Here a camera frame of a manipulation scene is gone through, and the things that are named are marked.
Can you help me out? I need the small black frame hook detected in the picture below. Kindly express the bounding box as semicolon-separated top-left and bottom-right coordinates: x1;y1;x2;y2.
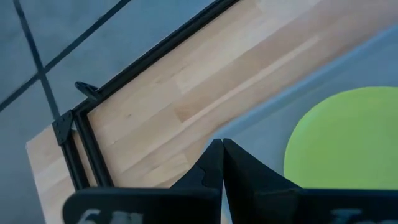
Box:
74;81;102;101

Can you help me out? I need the grey plastic tray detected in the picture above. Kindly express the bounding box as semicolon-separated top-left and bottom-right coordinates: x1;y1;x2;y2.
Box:
203;23;398;224

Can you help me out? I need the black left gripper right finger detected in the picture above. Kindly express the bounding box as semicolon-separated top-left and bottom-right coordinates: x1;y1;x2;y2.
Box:
223;138;398;224

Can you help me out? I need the green round plate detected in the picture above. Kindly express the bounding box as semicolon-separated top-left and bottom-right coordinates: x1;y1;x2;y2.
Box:
283;86;398;190

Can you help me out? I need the black aluminium table frame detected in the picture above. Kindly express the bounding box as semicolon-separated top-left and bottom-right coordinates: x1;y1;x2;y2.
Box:
50;0;242;192

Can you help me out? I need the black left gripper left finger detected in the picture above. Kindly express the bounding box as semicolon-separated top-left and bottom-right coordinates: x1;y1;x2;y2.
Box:
62;138;224;224

